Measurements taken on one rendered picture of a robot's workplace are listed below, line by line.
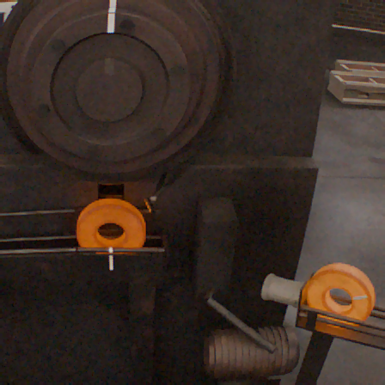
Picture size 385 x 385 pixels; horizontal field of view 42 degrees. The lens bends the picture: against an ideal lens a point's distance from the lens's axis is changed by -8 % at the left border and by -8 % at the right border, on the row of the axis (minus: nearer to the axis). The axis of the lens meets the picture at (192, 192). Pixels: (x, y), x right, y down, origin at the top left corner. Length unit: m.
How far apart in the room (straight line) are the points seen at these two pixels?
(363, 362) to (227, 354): 0.89
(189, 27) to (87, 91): 0.21
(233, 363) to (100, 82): 0.70
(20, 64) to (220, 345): 0.75
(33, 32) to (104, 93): 0.18
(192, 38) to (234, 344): 0.69
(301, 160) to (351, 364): 0.96
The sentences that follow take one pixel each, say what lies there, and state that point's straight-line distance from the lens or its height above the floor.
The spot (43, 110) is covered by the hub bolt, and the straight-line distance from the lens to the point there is 0.94.
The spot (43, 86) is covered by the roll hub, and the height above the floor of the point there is 1.12.
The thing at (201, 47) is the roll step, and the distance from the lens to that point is 0.97.
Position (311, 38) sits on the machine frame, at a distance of 1.20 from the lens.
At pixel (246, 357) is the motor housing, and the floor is 0.51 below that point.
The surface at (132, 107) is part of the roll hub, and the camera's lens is 0.93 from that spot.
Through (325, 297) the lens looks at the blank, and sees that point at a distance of 1.16.
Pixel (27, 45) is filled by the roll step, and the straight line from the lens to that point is 0.97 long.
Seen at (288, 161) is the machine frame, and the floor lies 0.87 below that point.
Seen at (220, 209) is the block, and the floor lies 0.80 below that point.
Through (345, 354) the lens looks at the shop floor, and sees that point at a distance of 2.04.
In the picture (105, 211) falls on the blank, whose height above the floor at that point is 0.80.
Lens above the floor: 1.43
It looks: 31 degrees down
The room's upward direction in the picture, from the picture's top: 5 degrees clockwise
